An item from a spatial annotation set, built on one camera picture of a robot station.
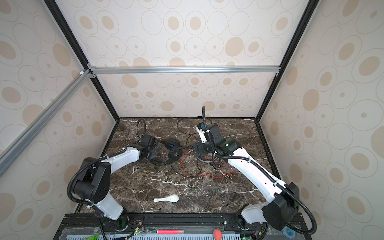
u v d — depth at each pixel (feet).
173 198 2.64
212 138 1.84
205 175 2.94
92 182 1.51
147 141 2.46
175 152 2.94
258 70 2.95
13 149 1.72
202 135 2.25
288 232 2.34
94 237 2.25
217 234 2.25
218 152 1.71
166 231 2.31
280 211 1.25
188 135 3.59
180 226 2.39
